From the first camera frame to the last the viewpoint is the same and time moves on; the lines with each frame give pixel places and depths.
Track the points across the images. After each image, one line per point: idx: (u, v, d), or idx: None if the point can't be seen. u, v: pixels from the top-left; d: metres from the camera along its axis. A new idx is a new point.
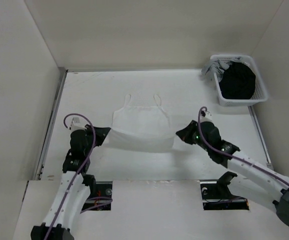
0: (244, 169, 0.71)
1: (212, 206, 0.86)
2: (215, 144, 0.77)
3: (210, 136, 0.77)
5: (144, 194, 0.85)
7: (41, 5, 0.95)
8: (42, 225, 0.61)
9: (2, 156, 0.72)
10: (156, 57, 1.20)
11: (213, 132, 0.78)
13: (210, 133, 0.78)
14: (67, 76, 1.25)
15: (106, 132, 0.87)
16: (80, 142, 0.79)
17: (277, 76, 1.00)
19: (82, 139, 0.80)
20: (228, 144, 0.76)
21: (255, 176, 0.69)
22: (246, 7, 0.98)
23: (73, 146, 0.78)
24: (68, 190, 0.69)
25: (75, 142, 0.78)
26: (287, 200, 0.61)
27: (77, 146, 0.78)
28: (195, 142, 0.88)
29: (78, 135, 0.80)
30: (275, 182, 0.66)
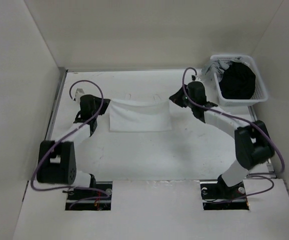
0: (215, 117, 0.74)
1: (212, 206, 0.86)
2: (198, 100, 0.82)
3: (195, 93, 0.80)
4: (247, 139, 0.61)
5: (144, 194, 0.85)
7: (41, 6, 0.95)
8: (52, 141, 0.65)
9: (3, 156, 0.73)
10: (156, 57, 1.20)
11: (199, 90, 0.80)
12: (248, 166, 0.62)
13: (196, 90, 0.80)
14: (68, 76, 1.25)
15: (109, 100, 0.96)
16: (89, 103, 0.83)
17: (277, 75, 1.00)
19: (91, 101, 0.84)
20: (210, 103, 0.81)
21: (221, 120, 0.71)
22: (246, 7, 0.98)
23: (82, 108, 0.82)
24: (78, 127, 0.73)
25: (85, 103, 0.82)
26: (240, 132, 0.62)
27: (86, 107, 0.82)
28: (184, 104, 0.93)
29: (89, 98, 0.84)
30: (237, 123, 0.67)
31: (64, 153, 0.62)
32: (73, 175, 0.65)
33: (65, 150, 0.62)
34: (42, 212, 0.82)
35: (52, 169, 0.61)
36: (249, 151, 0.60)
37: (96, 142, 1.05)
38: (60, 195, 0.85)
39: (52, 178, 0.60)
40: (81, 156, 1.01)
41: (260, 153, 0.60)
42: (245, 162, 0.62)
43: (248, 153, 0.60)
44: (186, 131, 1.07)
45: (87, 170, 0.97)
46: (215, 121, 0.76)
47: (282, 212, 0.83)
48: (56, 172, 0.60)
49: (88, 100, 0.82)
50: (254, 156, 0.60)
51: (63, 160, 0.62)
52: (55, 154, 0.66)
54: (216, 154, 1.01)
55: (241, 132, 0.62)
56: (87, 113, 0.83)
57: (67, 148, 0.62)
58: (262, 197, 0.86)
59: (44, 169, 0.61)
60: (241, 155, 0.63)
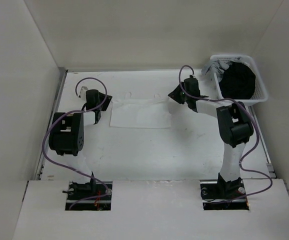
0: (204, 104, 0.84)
1: (212, 207, 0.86)
2: (192, 93, 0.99)
3: (190, 86, 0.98)
4: (226, 115, 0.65)
5: (144, 194, 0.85)
7: (41, 6, 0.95)
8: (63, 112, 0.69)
9: (3, 156, 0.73)
10: (156, 58, 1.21)
11: (193, 84, 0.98)
12: (229, 141, 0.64)
13: (190, 84, 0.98)
14: (68, 76, 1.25)
15: (111, 97, 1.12)
16: (94, 96, 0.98)
17: (277, 75, 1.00)
19: (96, 94, 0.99)
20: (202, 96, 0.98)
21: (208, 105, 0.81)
22: (246, 7, 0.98)
23: (88, 100, 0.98)
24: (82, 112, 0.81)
25: (90, 95, 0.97)
26: (220, 110, 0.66)
27: (91, 100, 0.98)
28: (182, 99, 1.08)
29: (93, 91, 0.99)
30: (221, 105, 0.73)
31: (75, 121, 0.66)
32: (82, 144, 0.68)
33: (76, 118, 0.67)
34: (42, 212, 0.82)
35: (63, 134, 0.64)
36: (229, 126, 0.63)
37: (96, 142, 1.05)
38: (60, 195, 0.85)
39: (63, 143, 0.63)
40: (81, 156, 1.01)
41: (239, 129, 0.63)
42: (226, 138, 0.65)
43: (228, 129, 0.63)
44: (186, 131, 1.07)
45: None
46: (205, 109, 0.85)
47: (282, 212, 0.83)
48: (67, 137, 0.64)
49: (93, 94, 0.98)
50: (233, 130, 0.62)
51: (73, 127, 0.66)
52: (65, 126, 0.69)
54: (216, 154, 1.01)
55: (221, 110, 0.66)
56: (91, 105, 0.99)
57: (77, 117, 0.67)
58: (262, 197, 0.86)
59: (55, 136, 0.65)
60: (223, 132, 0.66)
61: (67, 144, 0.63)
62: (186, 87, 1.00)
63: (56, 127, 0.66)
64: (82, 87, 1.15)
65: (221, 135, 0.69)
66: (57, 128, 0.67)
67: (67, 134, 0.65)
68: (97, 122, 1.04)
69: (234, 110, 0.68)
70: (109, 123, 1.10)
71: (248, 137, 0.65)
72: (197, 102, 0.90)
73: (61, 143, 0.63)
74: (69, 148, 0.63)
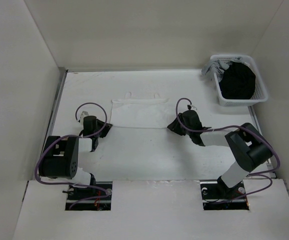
0: (209, 135, 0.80)
1: (212, 206, 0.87)
2: (195, 127, 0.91)
3: (190, 120, 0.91)
4: (239, 141, 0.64)
5: (144, 194, 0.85)
7: (41, 6, 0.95)
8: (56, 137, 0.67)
9: (2, 156, 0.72)
10: (156, 58, 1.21)
11: (194, 117, 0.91)
12: (250, 168, 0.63)
13: (190, 118, 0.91)
14: (68, 76, 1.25)
15: (111, 125, 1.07)
16: (91, 122, 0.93)
17: (276, 75, 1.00)
19: (93, 121, 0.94)
20: (205, 128, 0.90)
21: (214, 135, 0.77)
22: (246, 7, 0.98)
23: (85, 126, 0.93)
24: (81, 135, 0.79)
25: (88, 122, 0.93)
26: (231, 137, 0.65)
27: (88, 126, 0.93)
28: (183, 132, 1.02)
29: (92, 117, 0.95)
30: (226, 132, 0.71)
31: (68, 145, 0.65)
32: (74, 172, 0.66)
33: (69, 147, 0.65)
34: (42, 212, 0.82)
35: (55, 159, 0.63)
36: (247, 153, 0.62)
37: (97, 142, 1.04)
38: (60, 195, 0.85)
39: (54, 168, 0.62)
40: (82, 156, 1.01)
41: (258, 153, 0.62)
42: (246, 165, 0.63)
43: (247, 156, 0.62)
44: None
45: (87, 170, 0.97)
46: (211, 140, 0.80)
47: (282, 212, 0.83)
48: (59, 163, 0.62)
49: (91, 120, 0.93)
50: (252, 156, 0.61)
51: (67, 151, 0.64)
52: (58, 151, 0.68)
54: (215, 155, 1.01)
55: (232, 136, 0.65)
56: (89, 131, 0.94)
57: (72, 140, 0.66)
58: (262, 197, 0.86)
59: (46, 160, 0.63)
60: (239, 159, 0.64)
61: (58, 172, 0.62)
62: (186, 121, 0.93)
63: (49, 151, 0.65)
64: (82, 112, 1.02)
65: (238, 162, 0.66)
66: (49, 152, 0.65)
67: (60, 159, 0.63)
68: (93, 150, 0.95)
69: (243, 133, 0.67)
70: (111, 123, 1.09)
71: (268, 157, 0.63)
72: (202, 135, 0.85)
73: (51, 170, 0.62)
74: (60, 173, 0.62)
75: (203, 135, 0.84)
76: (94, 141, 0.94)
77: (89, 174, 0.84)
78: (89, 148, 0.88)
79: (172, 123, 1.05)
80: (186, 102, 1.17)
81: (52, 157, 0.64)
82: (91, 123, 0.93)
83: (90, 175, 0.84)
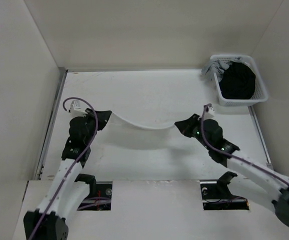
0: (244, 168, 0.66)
1: (212, 206, 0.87)
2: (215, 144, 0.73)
3: (213, 135, 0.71)
4: (287, 197, 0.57)
5: (144, 194, 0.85)
7: (41, 6, 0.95)
8: (36, 211, 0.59)
9: (2, 156, 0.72)
10: (156, 57, 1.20)
11: (217, 131, 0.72)
12: None
13: (214, 133, 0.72)
14: (68, 76, 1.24)
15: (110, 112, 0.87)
16: (80, 130, 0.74)
17: (276, 75, 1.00)
19: (81, 127, 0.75)
20: (233, 147, 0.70)
21: (250, 173, 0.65)
22: (246, 7, 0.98)
23: (72, 135, 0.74)
24: (65, 176, 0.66)
25: (74, 131, 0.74)
26: (285, 199, 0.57)
27: (76, 136, 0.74)
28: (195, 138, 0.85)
29: (78, 124, 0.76)
30: (274, 182, 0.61)
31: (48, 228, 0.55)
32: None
33: (50, 229, 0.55)
34: None
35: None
36: None
37: (97, 142, 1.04)
38: None
39: None
40: None
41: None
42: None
43: None
44: None
45: (87, 170, 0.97)
46: (239, 169, 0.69)
47: None
48: None
49: (78, 128, 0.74)
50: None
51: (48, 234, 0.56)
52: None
54: None
55: (286, 197, 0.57)
56: (77, 141, 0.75)
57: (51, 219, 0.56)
58: None
59: None
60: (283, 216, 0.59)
61: None
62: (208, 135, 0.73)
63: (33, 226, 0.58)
64: (72, 101, 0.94)
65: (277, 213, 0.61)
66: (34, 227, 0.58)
67: None
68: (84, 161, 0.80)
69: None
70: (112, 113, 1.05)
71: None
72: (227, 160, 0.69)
73: None
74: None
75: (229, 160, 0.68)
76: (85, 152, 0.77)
77: (85, 183, 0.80)
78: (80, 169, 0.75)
79: (182, 123, 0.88)
80: (186, 101, 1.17)
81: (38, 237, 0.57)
82: (80, 131, 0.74)
83: (87, 184, 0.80)
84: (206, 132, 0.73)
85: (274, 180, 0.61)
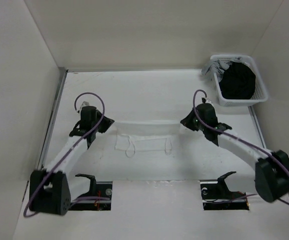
0: (230, 142, 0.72)
1: (212, 207, 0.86)
2: (209, 122, 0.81)
3: (206, 114, 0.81)
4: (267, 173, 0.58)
5: (144, 194, 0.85)
7: (41, 6, 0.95)
8: (43, 171, 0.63)
9: (3, 155, 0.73)
10: (156, 58, 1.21)
11: (210, 111, 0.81)
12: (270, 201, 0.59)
13: (206, 111, 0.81)
14: (68, 76, 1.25)
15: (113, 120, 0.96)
16: (90, 113, 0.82)
17: (276, 75, 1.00)
19: (93, 111, 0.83)
20: (224, 125, 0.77)
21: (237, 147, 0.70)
22: (246, 7, 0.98)
23: (83, 116, 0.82)
24: (73, 146, 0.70)
25: (86, 113, 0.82)
26: (261, 165, 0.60)
27: (87, 118, 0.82)
28: (196, 127, 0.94)
29: (90, 108, 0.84)
30: (256, 153, 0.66)
31: (56, 181, 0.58)
32: (69, 203, 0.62)
33: (56, 182, 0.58)
34: None
35: (46, 200, 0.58)
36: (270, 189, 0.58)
37: (97, 142, 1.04)
38: None
39: (46, 208, 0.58)
40: (81, 156, 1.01)
41: (283, 188, 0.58)
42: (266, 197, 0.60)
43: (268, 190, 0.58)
44: (186, 131, 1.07)
45: (87, 170, 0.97)
46: (229, 146, 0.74)
47: (282, 212, 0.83)
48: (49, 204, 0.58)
49: (90, 111, 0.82)
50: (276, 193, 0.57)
51: (54, 193, 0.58)
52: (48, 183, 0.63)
54: (215, 154, 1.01)
55: (263, 165, 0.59)
56: (86, 124, 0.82)
57: (58, 177, 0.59)
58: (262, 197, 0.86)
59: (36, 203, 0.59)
60: (262, 190, 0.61)
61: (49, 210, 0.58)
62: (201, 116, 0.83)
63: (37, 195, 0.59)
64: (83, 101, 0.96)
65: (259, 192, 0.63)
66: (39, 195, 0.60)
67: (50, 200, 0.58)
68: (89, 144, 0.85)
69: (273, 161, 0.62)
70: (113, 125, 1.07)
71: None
72: (219, 137, 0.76)
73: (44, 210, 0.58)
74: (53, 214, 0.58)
75: (220, 136, 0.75)
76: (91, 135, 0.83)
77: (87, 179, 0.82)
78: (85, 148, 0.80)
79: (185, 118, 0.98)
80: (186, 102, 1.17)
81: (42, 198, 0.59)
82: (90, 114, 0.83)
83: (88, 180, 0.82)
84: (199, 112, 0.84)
85: (250, 147, 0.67)
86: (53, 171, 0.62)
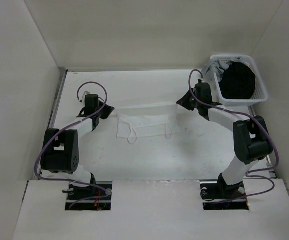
0: (217, 113, 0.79)
1: (212, 206, 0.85)
2: (204, 100, 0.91)
3: (201, 92, 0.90)
4: (244, 132, 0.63)
5: (144, 194, 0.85)
7: (41, 6, 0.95)
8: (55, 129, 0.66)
9: (3, 156, 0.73)
10: (156, 58, 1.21)
11: (205, 90, 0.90)
12: (245, 160, 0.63)
13: (202, 89, 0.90)
14: (68, 76, 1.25)
15: (113, 108, 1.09)
16: (93, 100, 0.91)
17: (277, 75, 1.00)
19: (95, 99, 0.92)
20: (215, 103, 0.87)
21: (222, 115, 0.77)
22: (246, 7, 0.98)
23: (87, 103, 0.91)
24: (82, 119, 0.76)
25: (90, 100, 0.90)
26: (238, 124, 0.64)
27: (90, 104, 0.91)
28: (191, 106, 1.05)
29: (93, 95, 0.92)
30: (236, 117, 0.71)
31: (68, 139, 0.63)
32: (76, 164, 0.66)
33: (69, 136, 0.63)
34: (42, 212, 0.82)
35: (55, 156, 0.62)
36: (246, 145, 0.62)
37: (97, 141, 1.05)
38: (60, 195, 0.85)
39: (57, 161, 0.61)
40: (82, 156, 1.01)
41: (257, 147, 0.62)
42: (242, 156, 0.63)
43: (245, 146, 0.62)
44: (186, 131, 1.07)
45: (87, 170, 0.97)
46: (217, 118, 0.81)
47: (282, 212, 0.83)
48: (60, 157, 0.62)
49: (92, 98, 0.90)
50: (251, 150, 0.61)
51: (67, 145, 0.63)
52: (58, 142, 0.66)
54: (215, 154, 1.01)
55: (239, 125, 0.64)
56: (90, 109, 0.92)
57: (70, 134, 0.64)
58: (262, 197, 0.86)
59: (47, 156, 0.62)
60: (238, 150, 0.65)
61: (60, 166, 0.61)
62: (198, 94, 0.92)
63: (49, 147, 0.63)
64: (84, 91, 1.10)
65: (236, 153, 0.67)
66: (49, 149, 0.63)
67: (61, 154, 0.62)
68: (95, 129, 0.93)
69: (252, 125, 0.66)
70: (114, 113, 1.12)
71: (264, 156, 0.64)
72: (210, 111, 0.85)
73: (54, 165, 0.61)
74: (62, 170, 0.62)
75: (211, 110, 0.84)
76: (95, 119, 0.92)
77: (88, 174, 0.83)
78: (91, 128, 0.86)
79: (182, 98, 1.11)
80: None
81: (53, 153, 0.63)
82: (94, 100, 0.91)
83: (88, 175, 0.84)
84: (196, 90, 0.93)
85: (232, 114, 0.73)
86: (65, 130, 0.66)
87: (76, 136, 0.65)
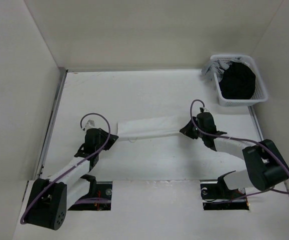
0: (224, 142, 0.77)
1: (212, 207, 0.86)
2: (208, 130, 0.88)
3: (205, 122, 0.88)
4: (255, 158, 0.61)
5: (144, 194, 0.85)
7: (41, 6, 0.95)
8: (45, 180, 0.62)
9: (3, 156, 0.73)
10: (156, 58, 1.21)
11: (208, 120, 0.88)
12: (263, 187, 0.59)
13: (205, 120, 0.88)
14: (68, 76, 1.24)
15: (116, 137, 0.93)
16: (93, 137, 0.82)
17: (277, 75, 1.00)
19: (96, 135, 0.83)
20: (219, 132, 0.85)
21: (229, 144, 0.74)
22: (245, 7, 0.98)
23: (86, 140, 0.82)
24: (76, 163, 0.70)
25: (89, 136, 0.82)
26: (249, 151, 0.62)
27: (90, 141, 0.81)
28: (195, 135, 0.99)
29: (94, 132, 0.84)
30: (243, 144, 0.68)
31: (55, 194, 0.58)
32: (63, 217, 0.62)
33: (56, 192, 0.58)
34: None
35: (40, 211, 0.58)
36: (262, 171, 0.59)
37: None
38: None
39: (40, 219, 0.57)
40: None
41: (274, 173, 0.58)
42: (260, 184, 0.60)
43: (261, 173, 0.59)
44: None
45: None
46: (225, 147, 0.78)
47: (282, 212, 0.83)
48: (45, 214, 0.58)
49: (93, 134, 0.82)
50: (268, 176, 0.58)
51: (53, 201, 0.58)
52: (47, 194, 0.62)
54: (215, 154, 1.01)
55: (250, 151, 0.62)
56: (89, 147, 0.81)
57: (59, 188, 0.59)
58: (262, 197, 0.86)
59: (32, 211, 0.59)
60: (255, 178, 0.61)
61: (44, 223, 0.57)
62: (201, 124, 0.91)
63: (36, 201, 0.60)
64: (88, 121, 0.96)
65: (253, 183, 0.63)
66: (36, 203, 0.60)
67: (47, 210, 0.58)
68: (91, 168, 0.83)
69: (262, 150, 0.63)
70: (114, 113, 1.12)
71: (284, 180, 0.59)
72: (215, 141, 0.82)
73: (38, 222, 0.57)
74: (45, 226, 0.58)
75: (217, 140, 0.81)
76: (94, 159, 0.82)
77: (87, 180, 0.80)
78: (86, 170, 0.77)
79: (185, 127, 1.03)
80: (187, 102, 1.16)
81: (39, 208, 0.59)
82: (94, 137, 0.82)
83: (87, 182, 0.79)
84: (199, 121, 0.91)
85: (239, 142, 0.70)
86: (55, 182, 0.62)
87: (64, 191, 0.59)
